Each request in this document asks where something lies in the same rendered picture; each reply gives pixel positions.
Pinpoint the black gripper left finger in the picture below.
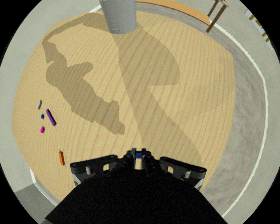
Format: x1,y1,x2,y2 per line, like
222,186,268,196
70,148,136,186

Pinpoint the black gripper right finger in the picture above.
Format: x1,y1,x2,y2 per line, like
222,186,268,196
141,148,207,191

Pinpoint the purple rod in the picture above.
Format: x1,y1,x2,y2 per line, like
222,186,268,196
46,109,56,126

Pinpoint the orange rod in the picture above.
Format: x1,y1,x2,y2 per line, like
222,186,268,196
59,152,65,165

